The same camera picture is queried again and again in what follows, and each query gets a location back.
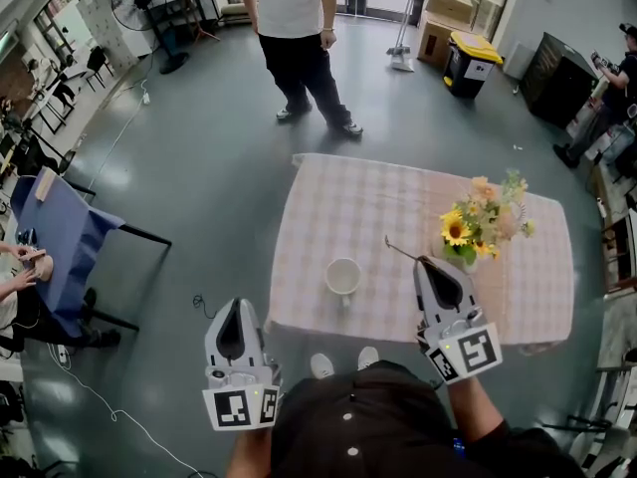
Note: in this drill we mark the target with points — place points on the black chair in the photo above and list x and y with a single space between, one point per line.
97 58

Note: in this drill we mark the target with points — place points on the black pedestal fan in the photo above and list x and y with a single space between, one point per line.
139 0

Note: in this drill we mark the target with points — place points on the person's right white shoe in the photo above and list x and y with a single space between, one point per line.
368 357

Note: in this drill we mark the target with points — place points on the table with blue cloth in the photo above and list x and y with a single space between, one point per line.
64 227

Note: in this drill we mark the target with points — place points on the cardboard box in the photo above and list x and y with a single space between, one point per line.
430 43
448 5

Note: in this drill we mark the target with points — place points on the person's right forearm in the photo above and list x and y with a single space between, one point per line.
473 406

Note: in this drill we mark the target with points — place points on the wooden chair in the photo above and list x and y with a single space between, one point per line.
619 282

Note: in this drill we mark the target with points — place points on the person's left forearm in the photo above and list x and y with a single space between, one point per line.
249 456

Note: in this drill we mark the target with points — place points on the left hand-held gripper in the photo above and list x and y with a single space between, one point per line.
234 408

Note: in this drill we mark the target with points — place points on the wooden coat stand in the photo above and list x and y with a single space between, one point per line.
192 8

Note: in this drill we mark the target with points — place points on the white cup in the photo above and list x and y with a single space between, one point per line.
336 279

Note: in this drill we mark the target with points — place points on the black bin with yellow lid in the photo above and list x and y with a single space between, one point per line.
465 75

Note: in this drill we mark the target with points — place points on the wooden spool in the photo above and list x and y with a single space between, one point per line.
47 269

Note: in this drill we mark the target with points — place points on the person's left white shoe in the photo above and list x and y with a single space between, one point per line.
322 366

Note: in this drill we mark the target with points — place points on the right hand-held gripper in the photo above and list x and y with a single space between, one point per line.
473 351

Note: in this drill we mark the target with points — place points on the person's white shoe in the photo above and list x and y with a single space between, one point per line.
322 366
368 357

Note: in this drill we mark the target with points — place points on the wooden block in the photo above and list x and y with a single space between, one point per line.
45 184

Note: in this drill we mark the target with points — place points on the black cabinet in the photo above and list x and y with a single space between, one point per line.
552 77

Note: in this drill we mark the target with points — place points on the person's black shirt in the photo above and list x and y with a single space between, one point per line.
388 416

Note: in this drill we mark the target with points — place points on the white broom and dustpan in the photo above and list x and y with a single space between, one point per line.
400 63

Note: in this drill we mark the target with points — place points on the artificial flower bouquet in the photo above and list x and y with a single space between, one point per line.
455 231

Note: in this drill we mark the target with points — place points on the small flower stem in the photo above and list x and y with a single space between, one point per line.
398 249

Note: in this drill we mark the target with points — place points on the white vase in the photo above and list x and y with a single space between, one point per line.
474 266

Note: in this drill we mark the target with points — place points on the table with checkered cloth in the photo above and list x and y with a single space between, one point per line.
358 207

